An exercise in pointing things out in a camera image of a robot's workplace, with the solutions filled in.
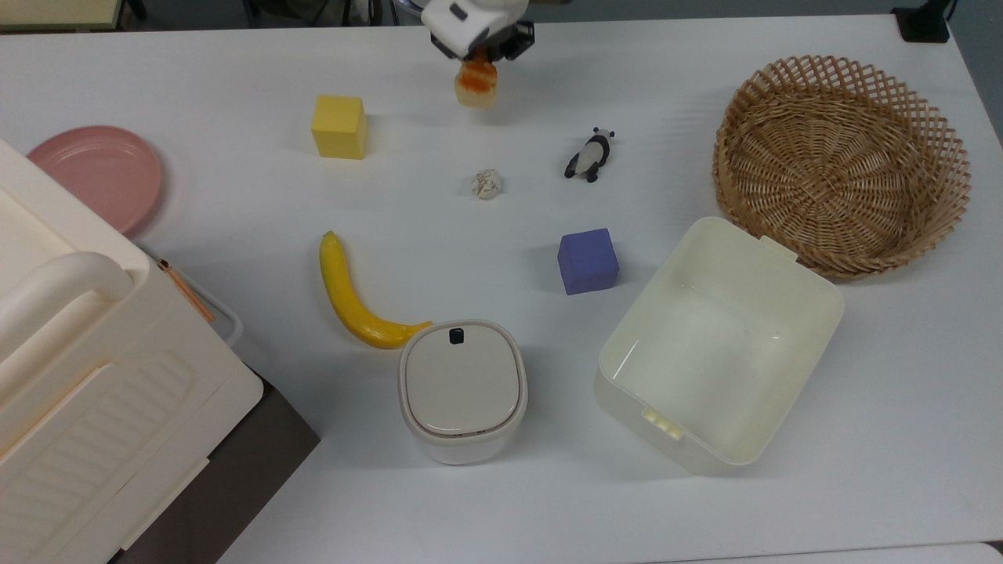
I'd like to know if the cream storage box with handles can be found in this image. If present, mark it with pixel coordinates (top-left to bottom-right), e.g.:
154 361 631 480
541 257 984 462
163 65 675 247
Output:
0 139 265 564

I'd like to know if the panda figurine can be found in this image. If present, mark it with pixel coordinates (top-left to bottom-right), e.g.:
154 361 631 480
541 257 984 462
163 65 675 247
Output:
564 127 616 183

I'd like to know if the yellow foam cube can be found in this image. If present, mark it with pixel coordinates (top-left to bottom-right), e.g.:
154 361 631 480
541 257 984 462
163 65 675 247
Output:
311 95 369 161

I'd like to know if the purple foam cube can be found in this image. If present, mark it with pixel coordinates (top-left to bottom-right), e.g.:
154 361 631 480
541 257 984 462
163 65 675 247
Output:
557 228 620 296

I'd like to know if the light wooden desk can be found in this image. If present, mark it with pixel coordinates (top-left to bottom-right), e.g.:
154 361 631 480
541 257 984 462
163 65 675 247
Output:
0 0 128 32

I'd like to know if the small beige lidded trash can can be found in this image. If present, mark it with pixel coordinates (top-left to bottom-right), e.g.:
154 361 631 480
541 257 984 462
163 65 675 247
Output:
398 320 529 466

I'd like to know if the translucent white drawer handle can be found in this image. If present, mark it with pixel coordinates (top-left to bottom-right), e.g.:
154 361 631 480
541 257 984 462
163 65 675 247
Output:
141 247 244 349

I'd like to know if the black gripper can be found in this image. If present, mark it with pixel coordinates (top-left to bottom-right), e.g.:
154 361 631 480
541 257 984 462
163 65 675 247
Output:
429 21 536 64

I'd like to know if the black stand base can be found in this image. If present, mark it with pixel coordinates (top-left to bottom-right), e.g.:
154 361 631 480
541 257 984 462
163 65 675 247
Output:
892 0 954 44

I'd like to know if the cream open plastic bin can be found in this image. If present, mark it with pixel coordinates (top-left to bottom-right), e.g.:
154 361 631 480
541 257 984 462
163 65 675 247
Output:
593 217 845 476

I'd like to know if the pink plastic plate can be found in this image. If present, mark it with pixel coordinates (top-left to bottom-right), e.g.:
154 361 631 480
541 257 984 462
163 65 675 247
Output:
27 125 164 236

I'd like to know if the dark wood drawer box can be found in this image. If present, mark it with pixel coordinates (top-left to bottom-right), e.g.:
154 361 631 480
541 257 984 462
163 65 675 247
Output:
110 376 320 564

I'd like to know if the woven wicker basket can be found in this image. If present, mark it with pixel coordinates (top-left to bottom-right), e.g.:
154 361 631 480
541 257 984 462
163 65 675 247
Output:
712 55 972 280

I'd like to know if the yellow toy banana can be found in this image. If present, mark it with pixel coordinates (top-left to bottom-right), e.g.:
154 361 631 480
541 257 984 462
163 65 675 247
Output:
319 231 433 350

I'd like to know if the orange-topped bread loaf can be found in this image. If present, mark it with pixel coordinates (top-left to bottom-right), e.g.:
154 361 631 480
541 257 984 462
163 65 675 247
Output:
454 60 499 109

